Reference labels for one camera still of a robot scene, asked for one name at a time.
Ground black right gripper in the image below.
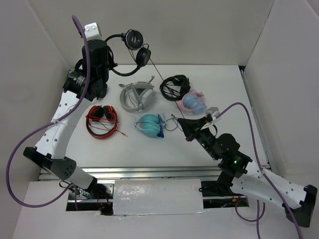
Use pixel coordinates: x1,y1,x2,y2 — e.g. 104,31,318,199
177,116,219,160

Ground black Panasonic headphones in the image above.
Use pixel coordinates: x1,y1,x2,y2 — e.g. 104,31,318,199
105,29,163,81

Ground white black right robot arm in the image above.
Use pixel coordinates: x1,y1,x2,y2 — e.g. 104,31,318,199
177,116,318,228

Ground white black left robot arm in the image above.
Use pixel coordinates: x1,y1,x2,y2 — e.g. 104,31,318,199
23,39,110,199

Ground pink and blue headphones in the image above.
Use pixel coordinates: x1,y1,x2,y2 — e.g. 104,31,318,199
176,90,206,115

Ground teal cat ear headphones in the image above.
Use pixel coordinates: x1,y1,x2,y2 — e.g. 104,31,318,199
134,114,166,138

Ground grey white headphones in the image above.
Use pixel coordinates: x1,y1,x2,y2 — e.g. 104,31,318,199
119,75,156,113

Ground black wrapped headphones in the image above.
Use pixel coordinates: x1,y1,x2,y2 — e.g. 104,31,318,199
159,75,190,101

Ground red black headphones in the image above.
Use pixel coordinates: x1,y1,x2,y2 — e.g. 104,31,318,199
85,105,127,139

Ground white front cover panel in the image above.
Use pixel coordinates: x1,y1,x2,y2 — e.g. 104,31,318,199
113,179,204,216

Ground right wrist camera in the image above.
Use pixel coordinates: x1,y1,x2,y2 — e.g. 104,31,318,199
203,107,220,128

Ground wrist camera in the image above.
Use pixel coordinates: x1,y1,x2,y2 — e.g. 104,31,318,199
203,107,220,128
84,22,102,41

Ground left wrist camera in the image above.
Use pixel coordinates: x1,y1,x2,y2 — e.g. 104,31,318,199
84,22,102,41

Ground aluminium base frame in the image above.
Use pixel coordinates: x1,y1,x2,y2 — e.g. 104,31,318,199
65,65,268,182

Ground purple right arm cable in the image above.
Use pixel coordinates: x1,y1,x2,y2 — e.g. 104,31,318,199
216,102,304,239

